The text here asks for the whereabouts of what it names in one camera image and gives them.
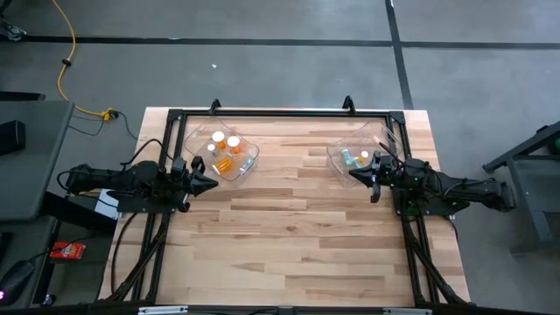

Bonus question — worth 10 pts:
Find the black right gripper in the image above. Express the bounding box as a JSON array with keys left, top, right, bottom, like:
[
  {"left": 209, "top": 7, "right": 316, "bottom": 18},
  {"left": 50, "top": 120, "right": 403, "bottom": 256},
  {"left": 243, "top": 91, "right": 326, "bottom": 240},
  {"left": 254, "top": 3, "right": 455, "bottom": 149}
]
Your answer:
[{"left": 348, "top": 150, "right": 406, "bottom": 205}]

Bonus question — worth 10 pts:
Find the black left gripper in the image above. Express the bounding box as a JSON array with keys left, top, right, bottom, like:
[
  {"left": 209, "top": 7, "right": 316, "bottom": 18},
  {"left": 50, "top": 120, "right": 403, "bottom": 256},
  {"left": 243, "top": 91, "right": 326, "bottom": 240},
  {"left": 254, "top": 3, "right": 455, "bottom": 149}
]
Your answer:
[{"left": 172, "top": 155, "right": 220, "bottom": 214}]

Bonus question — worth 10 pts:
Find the clear plastic bin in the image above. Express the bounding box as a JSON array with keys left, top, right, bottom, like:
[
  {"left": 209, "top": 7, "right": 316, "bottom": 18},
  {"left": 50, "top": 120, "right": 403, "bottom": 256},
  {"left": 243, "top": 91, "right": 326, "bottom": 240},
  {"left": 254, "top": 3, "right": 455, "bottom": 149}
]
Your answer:
[
  {"left": 325, "top": 118, "right": 403, "bottom": 189},
  {"left": 183, "top": 116, "right": 263, "bottom": 182}
]

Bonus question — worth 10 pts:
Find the white box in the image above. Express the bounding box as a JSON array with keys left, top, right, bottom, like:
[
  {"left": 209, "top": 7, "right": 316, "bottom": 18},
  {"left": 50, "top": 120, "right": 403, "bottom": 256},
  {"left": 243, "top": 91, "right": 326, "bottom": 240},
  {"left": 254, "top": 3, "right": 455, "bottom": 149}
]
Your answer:
[{"left": 93, "top": 188, "right": 123, "bottom": 221}]

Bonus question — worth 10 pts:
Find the red cardboard box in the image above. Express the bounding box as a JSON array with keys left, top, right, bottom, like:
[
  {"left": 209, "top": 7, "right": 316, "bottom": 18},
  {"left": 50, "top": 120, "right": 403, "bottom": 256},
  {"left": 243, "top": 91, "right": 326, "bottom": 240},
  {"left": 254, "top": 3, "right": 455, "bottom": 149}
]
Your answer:
[{"left": 49, "top": 241, "right": 87, "bottom": 261}]

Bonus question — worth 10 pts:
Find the black metal stand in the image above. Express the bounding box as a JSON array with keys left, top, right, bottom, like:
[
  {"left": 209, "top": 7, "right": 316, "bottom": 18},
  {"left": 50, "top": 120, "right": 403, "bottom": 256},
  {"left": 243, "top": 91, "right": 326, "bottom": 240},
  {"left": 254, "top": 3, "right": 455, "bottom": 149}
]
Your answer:
[{"left": 483, "top": 120, "right": 560, "bottom": 257}]

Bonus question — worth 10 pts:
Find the dark grey side desk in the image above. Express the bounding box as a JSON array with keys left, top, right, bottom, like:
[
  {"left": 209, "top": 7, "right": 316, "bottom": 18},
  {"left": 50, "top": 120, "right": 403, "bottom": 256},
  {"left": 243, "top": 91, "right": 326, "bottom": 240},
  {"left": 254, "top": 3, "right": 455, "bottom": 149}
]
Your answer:
[{"left": 0, "top": 216, "right": 60, "bottom": 307}]

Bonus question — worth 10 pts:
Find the black box on desk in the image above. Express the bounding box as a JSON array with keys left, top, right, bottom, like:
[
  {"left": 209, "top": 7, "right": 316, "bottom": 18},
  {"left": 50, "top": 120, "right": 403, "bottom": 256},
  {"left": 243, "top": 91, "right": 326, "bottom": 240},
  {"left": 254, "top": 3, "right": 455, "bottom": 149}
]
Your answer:
[{"left": 0, "top": 120, "right": 26, "bottom": 157}]

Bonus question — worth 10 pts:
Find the black computer mouse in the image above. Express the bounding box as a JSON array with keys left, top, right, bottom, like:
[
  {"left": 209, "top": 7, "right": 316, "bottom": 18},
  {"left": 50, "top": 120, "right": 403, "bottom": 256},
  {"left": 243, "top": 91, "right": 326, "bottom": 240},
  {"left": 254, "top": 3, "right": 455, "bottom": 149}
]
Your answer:
[{"left": 0, "top": 258, "right": 36, "bottom": 307}]

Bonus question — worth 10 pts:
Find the person's shoe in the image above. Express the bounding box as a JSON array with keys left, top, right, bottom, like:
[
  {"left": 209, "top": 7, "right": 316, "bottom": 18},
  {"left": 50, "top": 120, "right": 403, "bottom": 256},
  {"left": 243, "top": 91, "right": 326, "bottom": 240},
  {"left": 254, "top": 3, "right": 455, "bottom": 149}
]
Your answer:
[{"left": 0, "top": 19, "right": 27, "bottom": 41}]

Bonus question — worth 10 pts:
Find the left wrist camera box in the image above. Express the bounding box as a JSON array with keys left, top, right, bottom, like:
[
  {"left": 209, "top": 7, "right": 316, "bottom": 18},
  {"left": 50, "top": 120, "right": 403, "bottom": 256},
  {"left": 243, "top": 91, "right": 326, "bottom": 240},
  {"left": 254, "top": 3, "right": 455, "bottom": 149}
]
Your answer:
[{"left": 171, "top": 156, "right": 188, "bottom": 177}]

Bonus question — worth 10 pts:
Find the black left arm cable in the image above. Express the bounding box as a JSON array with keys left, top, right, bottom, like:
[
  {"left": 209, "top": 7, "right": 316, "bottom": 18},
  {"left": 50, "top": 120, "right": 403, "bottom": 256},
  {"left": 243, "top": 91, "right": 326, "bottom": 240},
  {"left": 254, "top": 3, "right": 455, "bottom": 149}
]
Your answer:
[{"left": 121, "top": 137, "right": 175, "bottom": 171}]

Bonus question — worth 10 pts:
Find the thin black floor cable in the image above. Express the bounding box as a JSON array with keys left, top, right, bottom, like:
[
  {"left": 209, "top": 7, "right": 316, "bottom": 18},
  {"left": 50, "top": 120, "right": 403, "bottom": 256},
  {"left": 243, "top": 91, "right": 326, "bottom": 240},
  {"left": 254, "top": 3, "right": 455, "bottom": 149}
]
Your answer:
[{"left": 68, "top": 111, "right": 140, "bottom": 142}]

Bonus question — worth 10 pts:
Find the black metal table frame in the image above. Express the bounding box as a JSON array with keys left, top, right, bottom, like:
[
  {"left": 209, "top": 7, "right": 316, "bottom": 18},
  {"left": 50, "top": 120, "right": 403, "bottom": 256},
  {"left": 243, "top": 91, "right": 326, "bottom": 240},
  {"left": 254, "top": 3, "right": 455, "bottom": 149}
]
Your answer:
[{"left": 99, "top": 108, "right": 472, "bottom": 307}]

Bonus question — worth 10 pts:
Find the black curved power cable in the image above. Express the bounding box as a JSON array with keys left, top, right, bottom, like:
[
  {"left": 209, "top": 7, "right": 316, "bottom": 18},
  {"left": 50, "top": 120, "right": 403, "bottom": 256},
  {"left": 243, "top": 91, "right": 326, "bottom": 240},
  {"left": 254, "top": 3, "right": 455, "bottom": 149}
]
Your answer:
[{"left": 109, "top": 213, "right": 140, "bottom": 295}]

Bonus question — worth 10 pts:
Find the silver metal bracket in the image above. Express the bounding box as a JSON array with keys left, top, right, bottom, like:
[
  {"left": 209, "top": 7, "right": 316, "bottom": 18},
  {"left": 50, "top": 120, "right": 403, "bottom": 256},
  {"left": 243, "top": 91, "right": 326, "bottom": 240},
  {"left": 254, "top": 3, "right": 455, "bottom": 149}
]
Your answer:
[
  {"left": 382, "top": 307, "right": 434, "bottom": 315},
  {"left": 137, "top": 305, "right": 190, "bottom": 315}
]

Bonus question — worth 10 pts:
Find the yellow extension cable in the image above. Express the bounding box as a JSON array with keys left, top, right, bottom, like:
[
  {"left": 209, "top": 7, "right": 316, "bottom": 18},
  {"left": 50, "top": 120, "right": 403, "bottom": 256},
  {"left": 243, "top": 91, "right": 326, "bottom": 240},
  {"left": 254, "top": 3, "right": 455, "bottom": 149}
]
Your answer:
[{"left": 51, "top": 0, "right": 116, "bottom": 122}]

